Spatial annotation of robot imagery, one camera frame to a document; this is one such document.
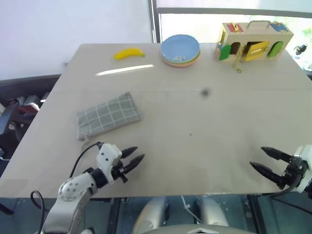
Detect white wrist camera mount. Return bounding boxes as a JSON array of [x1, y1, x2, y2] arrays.
[[96, 143, 123, 185], [293, 144, 312, 194]]

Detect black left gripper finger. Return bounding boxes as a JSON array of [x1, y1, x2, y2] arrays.
[[121, 146, 138, 158], [123, 154, 145, 172]]

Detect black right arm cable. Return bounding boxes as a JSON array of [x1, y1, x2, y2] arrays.
[[262, 184, 297, 198]]

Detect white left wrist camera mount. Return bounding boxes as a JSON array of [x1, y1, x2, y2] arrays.
[[96, 143, 123, 185]]

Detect yellow toy banana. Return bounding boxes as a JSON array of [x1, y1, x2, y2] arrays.
[[113, 47, 146, 60]]

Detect yellow plate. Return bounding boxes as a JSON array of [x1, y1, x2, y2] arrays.
[[162, 55, 201, 66]]

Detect pink plate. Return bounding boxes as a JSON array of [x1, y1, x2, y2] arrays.
[[163, 57, 201, 69]]

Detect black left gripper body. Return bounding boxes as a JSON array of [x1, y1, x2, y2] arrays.
[[111, 159, 130, 184]]

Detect red and grey device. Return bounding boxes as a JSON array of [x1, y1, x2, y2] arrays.
[[15, 95, 47, 117]]

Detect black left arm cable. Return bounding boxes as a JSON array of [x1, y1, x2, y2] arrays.
[[30, 141, 103, 231]]

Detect grey window frame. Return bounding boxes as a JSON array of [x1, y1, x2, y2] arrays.
[[148, 0, 312, 44]]

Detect wooden lock box toy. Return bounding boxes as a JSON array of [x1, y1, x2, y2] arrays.
[[214, 20, 294, 63]]

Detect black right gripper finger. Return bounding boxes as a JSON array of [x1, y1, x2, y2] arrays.
[[260, 146, 292, 163], [249, 161, 284, 188]]

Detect grey robot torso top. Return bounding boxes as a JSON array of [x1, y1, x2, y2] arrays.
[[138, 224, 259, 234]]

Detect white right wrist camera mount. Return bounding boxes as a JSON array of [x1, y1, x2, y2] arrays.
[[293, 144, 312, 194]]

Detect brass chain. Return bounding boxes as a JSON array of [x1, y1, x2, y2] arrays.
[[231, 50, 243, 74]]

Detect black chair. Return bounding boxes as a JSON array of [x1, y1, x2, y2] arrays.
[[0, 103, 26, 160]]

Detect white cable under table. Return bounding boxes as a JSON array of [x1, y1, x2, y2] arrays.
[[179, 195, 203, 224]]

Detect black device outside window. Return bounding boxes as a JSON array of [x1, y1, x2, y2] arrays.
[[293, 44, 309, 56]]

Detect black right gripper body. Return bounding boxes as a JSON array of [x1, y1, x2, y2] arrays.
[[279, 156, 309, 191]]

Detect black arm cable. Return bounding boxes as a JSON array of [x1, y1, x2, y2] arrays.
[[262, 184, 297, 198], [30, 141, 103, 231]]

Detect silver rounded robot leg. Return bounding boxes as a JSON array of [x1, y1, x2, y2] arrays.
[[132, 196, 171, 234], [193, 195, 230, 228]]

